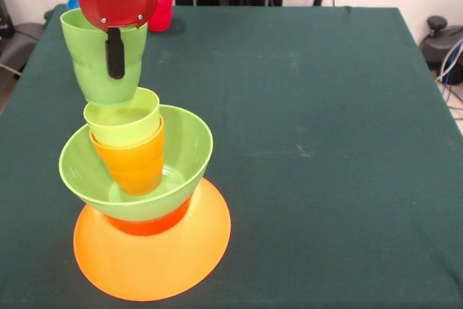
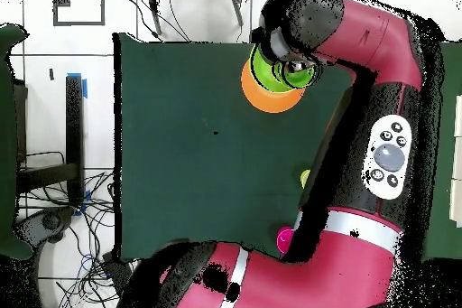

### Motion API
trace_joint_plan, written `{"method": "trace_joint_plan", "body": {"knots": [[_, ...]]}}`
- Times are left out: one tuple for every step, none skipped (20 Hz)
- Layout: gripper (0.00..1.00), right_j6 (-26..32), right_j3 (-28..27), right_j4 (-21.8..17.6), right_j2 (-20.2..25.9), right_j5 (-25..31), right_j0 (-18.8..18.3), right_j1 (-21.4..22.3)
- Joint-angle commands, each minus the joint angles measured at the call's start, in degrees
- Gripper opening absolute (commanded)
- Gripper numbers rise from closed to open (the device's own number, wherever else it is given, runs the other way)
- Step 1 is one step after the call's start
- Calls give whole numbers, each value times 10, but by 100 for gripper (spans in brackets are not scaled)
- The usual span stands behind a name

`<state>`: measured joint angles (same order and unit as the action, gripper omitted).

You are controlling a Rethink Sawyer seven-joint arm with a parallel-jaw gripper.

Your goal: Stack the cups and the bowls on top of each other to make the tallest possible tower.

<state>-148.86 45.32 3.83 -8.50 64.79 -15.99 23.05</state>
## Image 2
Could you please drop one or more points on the large orange bowl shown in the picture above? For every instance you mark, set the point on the large orange bowl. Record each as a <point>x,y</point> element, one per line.
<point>267,100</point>

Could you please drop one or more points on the yellow cup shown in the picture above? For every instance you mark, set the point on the yellow cup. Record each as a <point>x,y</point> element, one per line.
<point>305,178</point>

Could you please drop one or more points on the green bowl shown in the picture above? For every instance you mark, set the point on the green bowl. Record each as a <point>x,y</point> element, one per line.
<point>261,73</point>

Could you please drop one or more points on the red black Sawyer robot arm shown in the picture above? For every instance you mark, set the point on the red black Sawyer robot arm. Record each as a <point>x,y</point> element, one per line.
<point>343,268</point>

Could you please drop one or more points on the dark green tablecloth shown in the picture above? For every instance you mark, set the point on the dark green tablecloth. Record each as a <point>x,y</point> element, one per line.
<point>180,123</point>

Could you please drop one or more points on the pink cup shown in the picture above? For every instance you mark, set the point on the pink cup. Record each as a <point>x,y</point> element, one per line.
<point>283,241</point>

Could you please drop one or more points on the blue tape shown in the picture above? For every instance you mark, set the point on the blue tape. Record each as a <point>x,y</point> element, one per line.
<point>85,89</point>

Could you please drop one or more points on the black stand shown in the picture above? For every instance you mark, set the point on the black stand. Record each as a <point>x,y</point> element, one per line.
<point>74,123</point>

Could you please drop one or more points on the black power box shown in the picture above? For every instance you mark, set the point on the black power box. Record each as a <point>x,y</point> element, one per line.
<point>115,266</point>

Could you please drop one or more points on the small black object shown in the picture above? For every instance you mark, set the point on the small black object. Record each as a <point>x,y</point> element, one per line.
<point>51,74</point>

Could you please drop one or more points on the dark grey chair base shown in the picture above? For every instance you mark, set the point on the dark grey chair base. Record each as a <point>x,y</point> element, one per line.
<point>47,223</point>

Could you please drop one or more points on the green cloth covered table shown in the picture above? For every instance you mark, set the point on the green cloth covered table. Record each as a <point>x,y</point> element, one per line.
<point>447,141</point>
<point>9,141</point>

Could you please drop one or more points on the white box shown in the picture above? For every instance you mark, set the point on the white box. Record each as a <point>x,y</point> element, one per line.
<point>457,160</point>

